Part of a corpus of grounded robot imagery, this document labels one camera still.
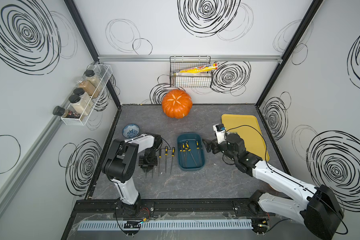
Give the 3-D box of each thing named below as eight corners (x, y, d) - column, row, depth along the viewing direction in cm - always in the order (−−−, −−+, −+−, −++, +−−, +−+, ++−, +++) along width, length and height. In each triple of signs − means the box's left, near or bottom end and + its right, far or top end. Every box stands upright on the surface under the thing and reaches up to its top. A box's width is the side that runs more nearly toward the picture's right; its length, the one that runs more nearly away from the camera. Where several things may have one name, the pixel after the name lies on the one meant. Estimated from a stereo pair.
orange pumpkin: (160, 116, 115) (158, 102, 103) (172, 101, 125) (171, 86, 113) (182, 125, 109) (182, 111, 97) (192, 109, 120) (194, 94, 108)
